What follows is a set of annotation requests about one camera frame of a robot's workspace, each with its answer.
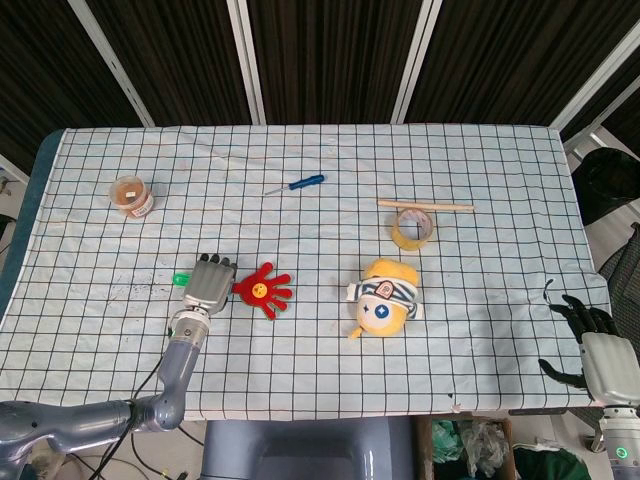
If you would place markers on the wooden stick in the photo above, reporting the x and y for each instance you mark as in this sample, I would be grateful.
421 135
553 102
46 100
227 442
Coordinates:
425 205

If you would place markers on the cardboard box with bags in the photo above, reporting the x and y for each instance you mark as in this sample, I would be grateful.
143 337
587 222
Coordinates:
470 445

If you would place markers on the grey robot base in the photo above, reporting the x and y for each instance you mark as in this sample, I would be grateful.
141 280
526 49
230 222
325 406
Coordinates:
305 445

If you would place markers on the yellow tape roll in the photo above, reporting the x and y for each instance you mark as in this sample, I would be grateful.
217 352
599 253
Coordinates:
413 230

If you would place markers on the red hand-shaped clapper toy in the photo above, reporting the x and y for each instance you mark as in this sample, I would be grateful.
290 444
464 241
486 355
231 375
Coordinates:
262 291

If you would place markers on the green cloth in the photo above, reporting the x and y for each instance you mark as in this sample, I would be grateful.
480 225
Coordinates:
550 462

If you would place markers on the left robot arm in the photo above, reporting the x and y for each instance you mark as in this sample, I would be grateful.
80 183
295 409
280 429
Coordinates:
125 390

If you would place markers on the yellow plush toy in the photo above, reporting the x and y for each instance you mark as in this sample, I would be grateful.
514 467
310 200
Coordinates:
385 300

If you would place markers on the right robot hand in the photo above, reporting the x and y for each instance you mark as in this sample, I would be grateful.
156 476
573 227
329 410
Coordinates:
602 357

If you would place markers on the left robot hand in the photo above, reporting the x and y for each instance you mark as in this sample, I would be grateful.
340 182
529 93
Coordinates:
207 285

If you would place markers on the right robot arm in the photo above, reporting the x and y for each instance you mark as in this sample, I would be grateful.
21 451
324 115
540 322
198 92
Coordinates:
620 445

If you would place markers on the round jar with brown contents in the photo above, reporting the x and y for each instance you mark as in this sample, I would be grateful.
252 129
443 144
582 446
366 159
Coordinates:
132 196

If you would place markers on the black trash bag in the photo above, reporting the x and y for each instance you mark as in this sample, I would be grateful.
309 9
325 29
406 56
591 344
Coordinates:
607 185

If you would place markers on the checkered tablecloth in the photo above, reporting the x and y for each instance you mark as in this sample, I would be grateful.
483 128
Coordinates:
320 240

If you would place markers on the mesh office chair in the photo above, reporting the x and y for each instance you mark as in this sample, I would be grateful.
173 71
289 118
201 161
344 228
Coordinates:
622 270

